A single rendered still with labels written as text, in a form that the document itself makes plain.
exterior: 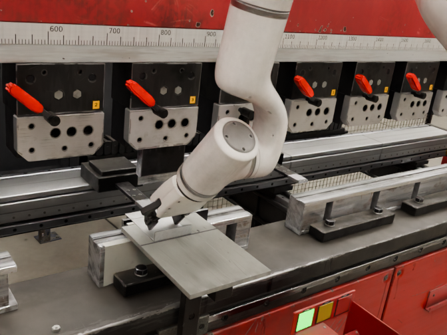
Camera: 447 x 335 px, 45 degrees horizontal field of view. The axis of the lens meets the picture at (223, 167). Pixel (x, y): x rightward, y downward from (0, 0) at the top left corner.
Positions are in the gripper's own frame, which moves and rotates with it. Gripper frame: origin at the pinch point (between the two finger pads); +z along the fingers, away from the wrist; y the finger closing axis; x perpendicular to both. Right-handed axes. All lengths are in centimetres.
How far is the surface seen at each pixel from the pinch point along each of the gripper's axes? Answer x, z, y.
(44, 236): -68, 186, -33
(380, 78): -18, -20, -62
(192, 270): 14.1, -8.8, 3.3
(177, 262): 11.4, -6.5, 4.2
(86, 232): -67, 190, -57
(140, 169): -9.6, -4.3, 3.6
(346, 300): 28.0, 2.9, -39.8
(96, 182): -17.8, 17.1, 4.1
